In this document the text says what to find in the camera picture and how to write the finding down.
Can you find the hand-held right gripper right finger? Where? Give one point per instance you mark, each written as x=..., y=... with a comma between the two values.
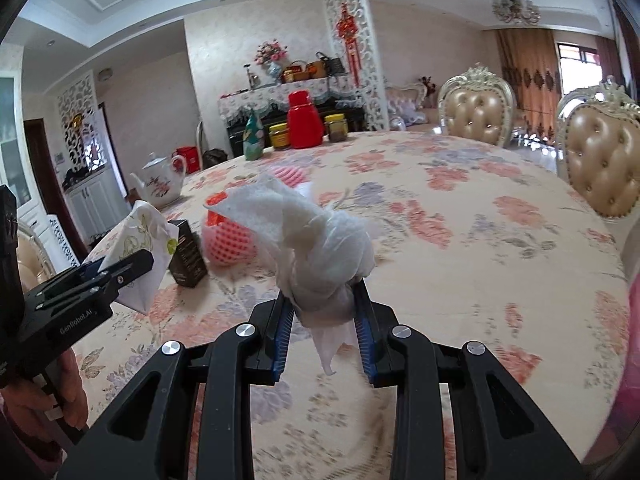
x=363, y=346

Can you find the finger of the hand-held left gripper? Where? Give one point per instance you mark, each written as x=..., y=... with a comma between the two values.
x=92, y=271
x=127, y=267

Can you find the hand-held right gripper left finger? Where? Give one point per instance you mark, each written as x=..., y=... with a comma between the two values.
x=284, y=341

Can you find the white floral paper pack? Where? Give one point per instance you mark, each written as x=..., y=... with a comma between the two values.
x=145, y=240

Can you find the dark wrapper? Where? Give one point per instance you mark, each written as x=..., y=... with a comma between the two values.
x=187, y=260

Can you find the white tissue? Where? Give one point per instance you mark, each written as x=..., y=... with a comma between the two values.
x=320, y=245

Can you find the pink-lined trash bin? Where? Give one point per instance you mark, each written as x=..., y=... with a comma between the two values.
x=632, y=320

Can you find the person's left forearm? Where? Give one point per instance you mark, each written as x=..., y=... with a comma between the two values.
x=25, y=440

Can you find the person's left hand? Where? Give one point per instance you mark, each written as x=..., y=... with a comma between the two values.
x=72, y=385

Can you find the tufted beige dining chair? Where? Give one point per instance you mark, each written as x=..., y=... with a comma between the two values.
x=605, y=160
x=32, y=260
x=477, y=110

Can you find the white low cabinet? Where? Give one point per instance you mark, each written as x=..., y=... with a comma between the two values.
x=95, y=200

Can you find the white floral teapot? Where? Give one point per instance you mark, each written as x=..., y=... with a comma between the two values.
x=160, y=185

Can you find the red box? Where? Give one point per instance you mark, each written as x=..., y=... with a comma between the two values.
x=185, y=159

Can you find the floral tablecloth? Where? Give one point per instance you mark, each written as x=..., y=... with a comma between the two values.
x=450, y=240

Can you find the dark bag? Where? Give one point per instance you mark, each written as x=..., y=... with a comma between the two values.
x=215, y=158

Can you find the white glass-door cabinet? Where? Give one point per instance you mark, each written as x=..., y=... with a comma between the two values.
x=15, y=150

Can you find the white lattice partition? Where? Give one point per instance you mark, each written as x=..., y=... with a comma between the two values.
x=372, y=70
x=82, y=105

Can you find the dark sideboard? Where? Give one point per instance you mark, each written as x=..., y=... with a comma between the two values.
x=235, y=140

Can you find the green bottle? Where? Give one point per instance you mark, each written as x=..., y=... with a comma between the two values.
x=253, y=137

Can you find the yellow-lidded jar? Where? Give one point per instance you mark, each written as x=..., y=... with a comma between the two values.
x=336, y=129
x=280, y=137

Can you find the lace cloth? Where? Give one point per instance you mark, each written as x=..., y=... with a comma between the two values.
x=240, y=97

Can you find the red thermos jug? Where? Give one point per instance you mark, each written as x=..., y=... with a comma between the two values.
x=302, y=120

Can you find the purple and white sofa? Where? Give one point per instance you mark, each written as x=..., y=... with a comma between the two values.
x=405, y=102

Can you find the vase of pink flowers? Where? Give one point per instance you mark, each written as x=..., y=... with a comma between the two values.
x=272, y=57

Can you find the wicker basket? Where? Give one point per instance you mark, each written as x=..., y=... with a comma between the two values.
x=295, y=74

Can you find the dark handbag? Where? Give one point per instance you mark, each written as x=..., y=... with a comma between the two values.
x=331, y=64

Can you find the red knot hanging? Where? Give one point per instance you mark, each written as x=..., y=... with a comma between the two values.
x=347, y=35

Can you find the brown patterned curtain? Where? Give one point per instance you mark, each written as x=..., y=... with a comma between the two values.
x=525, y=70

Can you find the window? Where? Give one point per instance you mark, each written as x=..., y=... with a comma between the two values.
x=577, y=67

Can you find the chandelier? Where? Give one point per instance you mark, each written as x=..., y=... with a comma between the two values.
x=515, y=7

